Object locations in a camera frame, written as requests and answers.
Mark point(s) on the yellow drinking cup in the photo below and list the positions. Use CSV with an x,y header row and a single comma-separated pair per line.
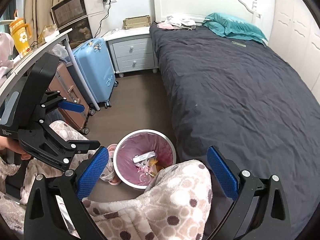
x,y
21,34

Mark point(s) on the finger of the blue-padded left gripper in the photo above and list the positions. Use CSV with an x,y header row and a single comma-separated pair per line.
x,y
71,106

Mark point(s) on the white desk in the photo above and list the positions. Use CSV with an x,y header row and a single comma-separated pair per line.
x,y
22,65

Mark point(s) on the white microwave oven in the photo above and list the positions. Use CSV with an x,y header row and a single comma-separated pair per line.
x,y
68,12

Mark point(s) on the person's left hand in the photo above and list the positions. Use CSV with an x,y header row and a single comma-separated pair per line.
x,y
13,145

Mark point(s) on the teal pillow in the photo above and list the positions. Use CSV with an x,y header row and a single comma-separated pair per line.
x,y
229,26

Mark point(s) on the light blue suitcase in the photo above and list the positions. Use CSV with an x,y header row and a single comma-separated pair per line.
x,y
95,65

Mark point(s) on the brown suitcase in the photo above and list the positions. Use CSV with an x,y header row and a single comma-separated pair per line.
x,y
63,82

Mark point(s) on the beige curtain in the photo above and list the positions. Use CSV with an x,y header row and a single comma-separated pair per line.
x,y
38,14

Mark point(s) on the white bed headboard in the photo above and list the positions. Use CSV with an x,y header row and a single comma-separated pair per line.
x,y
197,10

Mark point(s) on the white grey nightstand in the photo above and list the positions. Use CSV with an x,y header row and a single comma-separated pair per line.
x,y
131,50

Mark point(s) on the dark grey bed cover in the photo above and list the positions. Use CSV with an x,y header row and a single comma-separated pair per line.
x,y
251,105

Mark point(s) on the white pink clothes pile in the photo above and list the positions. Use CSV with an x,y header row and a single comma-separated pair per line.
x,y
176,23

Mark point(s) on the white trash bin pink liner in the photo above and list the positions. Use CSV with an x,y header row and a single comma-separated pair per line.
x,y
139,175

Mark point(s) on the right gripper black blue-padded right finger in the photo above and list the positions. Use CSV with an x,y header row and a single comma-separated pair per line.
x,y
259,209

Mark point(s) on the white rectangular box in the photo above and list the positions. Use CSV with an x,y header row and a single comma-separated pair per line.
x,y
143,157

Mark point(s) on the pink slipper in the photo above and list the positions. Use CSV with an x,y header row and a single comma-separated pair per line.
x,y
109,175

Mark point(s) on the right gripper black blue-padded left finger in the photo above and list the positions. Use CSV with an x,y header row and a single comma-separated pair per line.
x,y
43,219

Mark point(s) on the white wardrobe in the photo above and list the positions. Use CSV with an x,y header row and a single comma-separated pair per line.
x,y
295,38

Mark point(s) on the green ruler strip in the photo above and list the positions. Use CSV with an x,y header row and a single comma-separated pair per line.
x,y
238,44

